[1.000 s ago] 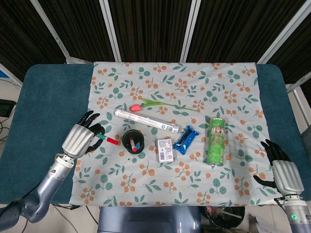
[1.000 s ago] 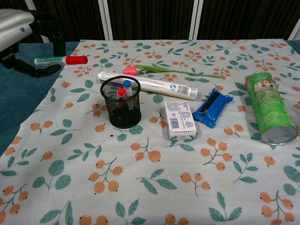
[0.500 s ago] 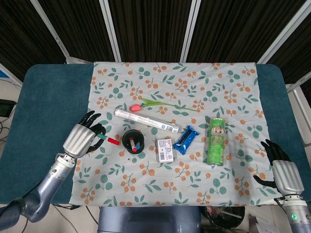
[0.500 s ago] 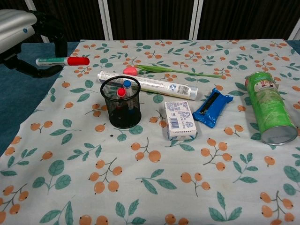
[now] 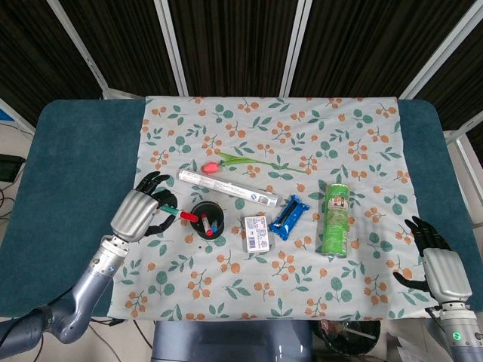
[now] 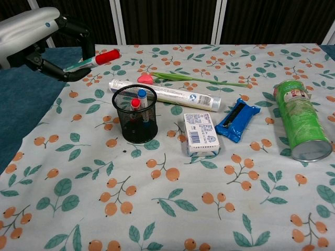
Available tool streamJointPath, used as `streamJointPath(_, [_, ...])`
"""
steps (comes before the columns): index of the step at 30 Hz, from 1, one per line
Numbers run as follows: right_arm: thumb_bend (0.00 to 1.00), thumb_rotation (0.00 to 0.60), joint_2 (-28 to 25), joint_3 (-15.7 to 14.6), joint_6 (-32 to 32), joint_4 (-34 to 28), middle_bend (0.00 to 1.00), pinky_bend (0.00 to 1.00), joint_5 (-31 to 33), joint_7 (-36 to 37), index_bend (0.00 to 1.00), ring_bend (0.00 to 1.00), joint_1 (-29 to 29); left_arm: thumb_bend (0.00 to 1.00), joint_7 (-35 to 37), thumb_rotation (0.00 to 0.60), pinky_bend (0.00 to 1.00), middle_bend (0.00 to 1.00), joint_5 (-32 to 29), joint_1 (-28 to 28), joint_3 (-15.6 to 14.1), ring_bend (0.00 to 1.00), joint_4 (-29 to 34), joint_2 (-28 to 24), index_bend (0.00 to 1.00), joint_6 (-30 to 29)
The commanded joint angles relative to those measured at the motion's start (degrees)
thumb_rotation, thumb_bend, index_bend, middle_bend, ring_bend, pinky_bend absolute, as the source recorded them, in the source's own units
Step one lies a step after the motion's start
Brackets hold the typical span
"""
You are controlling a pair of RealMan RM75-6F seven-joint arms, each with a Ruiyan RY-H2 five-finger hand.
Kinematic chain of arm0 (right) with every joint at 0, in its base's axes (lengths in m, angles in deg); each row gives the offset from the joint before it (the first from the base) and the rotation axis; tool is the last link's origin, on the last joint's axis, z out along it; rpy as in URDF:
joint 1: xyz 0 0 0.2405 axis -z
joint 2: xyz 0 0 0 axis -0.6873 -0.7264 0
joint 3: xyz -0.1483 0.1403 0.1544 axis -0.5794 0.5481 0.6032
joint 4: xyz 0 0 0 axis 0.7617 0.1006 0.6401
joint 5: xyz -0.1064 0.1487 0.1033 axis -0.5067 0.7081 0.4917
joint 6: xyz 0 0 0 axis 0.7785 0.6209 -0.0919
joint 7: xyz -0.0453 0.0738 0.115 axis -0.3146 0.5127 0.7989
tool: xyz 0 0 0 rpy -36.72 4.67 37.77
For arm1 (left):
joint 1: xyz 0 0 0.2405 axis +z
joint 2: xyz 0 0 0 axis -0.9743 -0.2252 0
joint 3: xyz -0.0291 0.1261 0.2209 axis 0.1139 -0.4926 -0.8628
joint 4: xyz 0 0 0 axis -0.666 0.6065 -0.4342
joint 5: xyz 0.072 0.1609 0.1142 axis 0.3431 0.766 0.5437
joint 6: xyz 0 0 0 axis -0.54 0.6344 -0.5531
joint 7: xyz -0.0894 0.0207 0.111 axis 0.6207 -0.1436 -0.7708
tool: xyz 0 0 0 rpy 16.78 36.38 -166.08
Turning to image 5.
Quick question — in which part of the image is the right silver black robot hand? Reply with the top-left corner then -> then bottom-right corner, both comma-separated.
392,216 -> 474,303

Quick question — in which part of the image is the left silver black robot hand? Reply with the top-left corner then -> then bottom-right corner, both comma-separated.
109,171 -> 180,243

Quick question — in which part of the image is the red-capped green marker pen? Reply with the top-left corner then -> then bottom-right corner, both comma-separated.
158,204 -> 200,223

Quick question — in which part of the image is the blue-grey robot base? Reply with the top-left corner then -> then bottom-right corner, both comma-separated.
151,320 -> 314,362

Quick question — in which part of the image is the black round pen holder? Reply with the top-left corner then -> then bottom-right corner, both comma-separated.
190,201 -> 226,240

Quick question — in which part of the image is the silver foil long box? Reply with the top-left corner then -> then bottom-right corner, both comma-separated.
177,169 -> 279,207

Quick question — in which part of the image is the black waste bin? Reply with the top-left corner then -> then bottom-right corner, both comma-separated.
311,318 -> 381,357

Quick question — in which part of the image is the pink artificial tulip flower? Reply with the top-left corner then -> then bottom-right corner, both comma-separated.
202,152 -> 309,176

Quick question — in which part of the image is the green chips canister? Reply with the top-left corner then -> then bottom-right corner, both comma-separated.
318,182 -> 351,259

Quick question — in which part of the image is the white small printed carton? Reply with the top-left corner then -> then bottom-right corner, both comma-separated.
243,215 -> 271,253

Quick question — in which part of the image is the black electronic box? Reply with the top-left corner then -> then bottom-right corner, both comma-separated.
0,155 -> 26,183

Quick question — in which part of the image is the floral printed tablecloth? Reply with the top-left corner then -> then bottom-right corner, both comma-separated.
106,95 -> 438,322

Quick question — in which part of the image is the blue snack wrapper packet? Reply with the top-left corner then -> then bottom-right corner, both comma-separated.
268,194 -> 311,239

